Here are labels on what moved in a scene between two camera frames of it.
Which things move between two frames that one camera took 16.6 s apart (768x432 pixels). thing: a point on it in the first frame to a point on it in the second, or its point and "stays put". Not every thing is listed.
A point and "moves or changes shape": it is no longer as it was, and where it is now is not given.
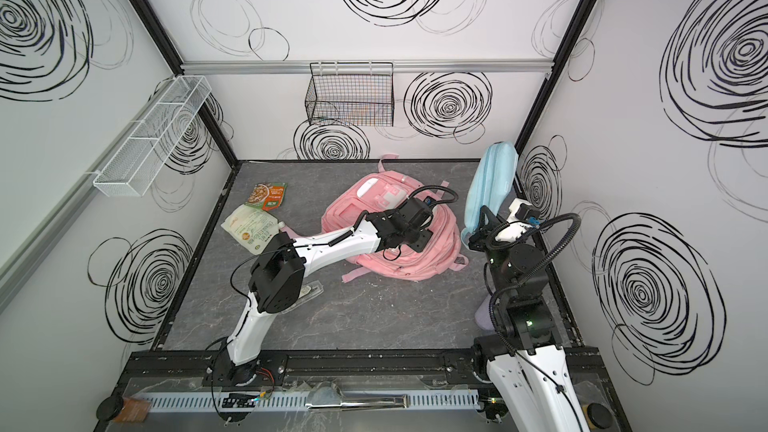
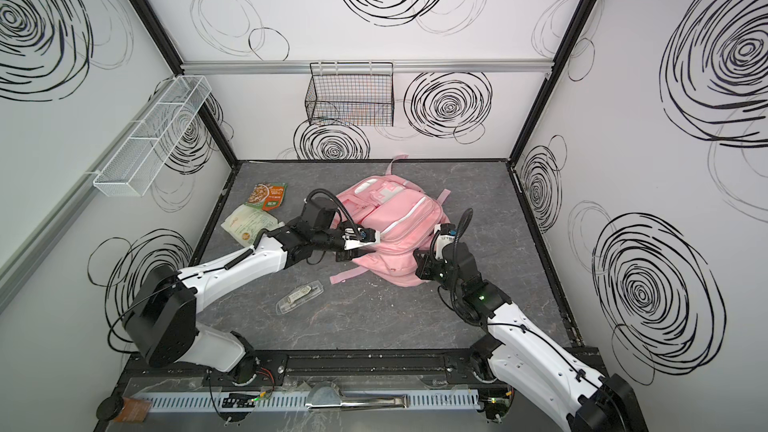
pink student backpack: (371, 193) moves or changes shape
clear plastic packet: (308, 290) stays put
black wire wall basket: (351, 94) stays put
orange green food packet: (267, 196) stays put
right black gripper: (487, 228) to (429, 265)
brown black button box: (121, 408) stays put
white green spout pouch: (251, 227) stays put
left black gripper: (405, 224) to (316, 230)
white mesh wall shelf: (152, 135) stays put
